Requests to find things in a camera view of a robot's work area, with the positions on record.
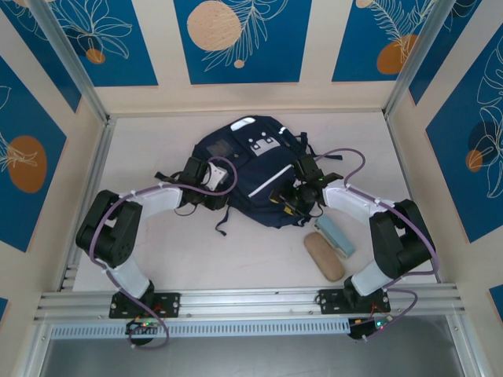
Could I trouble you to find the navy blue backpack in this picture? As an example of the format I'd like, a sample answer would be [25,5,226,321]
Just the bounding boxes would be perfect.
[155,115,343,236]

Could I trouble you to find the beige glasses case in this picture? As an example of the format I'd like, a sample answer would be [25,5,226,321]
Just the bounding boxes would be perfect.
[303,232,346,282]

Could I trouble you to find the light blue pencil case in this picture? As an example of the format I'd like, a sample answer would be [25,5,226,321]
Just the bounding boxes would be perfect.
[313,215,356,259]

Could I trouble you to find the grey metal shelf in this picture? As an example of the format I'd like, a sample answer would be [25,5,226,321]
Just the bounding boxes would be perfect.
[39,316,472,377]

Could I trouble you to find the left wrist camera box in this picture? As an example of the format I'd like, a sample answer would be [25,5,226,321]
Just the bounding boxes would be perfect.
[205,162,229,192]

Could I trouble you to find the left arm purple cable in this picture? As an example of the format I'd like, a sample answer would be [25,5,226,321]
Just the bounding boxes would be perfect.
[89,156,238,350]

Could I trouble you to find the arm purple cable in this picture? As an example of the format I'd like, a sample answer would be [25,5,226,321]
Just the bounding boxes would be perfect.
[89,156,238,350]
[314,147,437,342]

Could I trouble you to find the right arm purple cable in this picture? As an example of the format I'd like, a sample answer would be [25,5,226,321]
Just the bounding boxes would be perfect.
[314,147,437,342]

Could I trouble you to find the left aluminium table rail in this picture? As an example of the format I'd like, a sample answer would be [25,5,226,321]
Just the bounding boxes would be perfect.
[58,113,117,291]

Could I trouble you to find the aluminium table rail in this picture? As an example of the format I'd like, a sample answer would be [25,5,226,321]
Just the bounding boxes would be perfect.
[58,113,117,291]
[383,113,443,284]

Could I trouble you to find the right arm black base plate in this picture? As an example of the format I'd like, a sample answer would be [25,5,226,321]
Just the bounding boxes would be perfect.
[318,288,393,315]

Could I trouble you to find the aluminium mounting rail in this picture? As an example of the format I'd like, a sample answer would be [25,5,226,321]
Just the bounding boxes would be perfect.
[33,284,468,323]

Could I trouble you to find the right aluminium table rail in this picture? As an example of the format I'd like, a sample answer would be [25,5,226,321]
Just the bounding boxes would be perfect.
[383,113,443,284]

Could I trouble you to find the grey slotted cable duct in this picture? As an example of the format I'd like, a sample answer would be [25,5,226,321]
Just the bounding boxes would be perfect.
[50,317,353,339]

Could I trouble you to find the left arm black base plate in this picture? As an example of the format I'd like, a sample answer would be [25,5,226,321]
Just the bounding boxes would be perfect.
[108,291,182,319]

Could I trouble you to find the left aluminium frame post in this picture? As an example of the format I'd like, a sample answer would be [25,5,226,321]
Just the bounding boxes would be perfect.
[29,0,109,123]

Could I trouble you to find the aluminium frame post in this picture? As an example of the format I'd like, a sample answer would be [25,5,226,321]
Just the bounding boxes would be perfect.
[29,0,109,123]
[384,0,453,119]

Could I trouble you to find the right aluminium frame post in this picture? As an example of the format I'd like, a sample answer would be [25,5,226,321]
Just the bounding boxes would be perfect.
[384,0,453,119]

